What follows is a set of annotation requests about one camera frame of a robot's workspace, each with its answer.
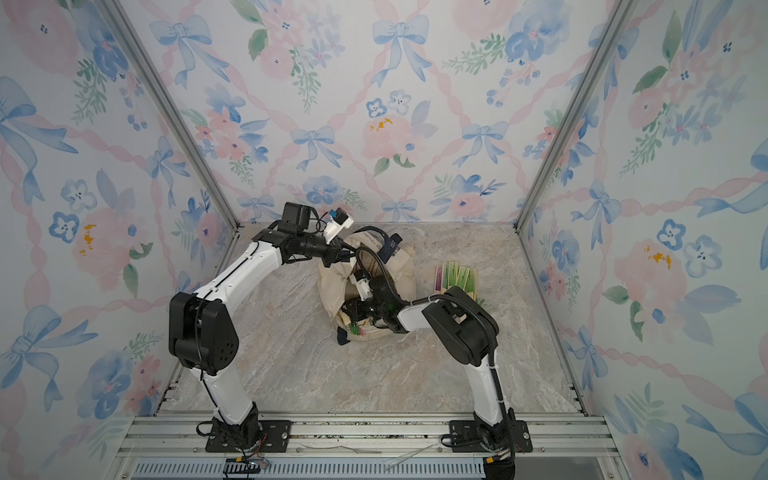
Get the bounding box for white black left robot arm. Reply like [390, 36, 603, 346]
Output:
[168, 203, 354, 427]

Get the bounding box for aluminium corner post right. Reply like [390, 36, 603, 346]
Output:
[515, 0, 635, 235]

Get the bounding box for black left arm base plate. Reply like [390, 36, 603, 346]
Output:
[203, 418, 292, 455]

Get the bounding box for aluminium corner post left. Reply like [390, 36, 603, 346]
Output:
[95, 0, 240, 231]

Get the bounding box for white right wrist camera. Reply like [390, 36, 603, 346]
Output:
[355, 272, 373, 301]

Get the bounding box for black corrugated cable conduit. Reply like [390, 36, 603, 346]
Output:
[355, 245, 516, 480]

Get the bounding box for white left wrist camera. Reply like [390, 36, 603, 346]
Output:
[323, 207, 354, 244]

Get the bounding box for green bamboo folding fan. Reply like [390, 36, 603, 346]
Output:
[464, 268, 477, 300]
[455, 265, 471, 289]

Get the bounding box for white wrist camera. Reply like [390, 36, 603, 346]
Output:
[355, 272, 373, 301]
[323, 207, 354, 244]

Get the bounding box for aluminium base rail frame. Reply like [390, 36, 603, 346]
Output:
[106, 411, 629, 479]

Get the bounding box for purple bamboo folding fan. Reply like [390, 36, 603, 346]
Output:
[434, 265, 444, 293]

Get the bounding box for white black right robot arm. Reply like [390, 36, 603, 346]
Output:
[341, 276, 509, 451]

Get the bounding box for beige tote bag navy handles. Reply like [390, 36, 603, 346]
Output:
[318, 226, 416, 345]

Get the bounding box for aluminium corner post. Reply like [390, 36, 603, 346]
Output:
[515, 0, 635, 235]
[95, 0, 240, 231]

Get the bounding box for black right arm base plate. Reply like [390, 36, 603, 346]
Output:
[441, 419, 534, 455]

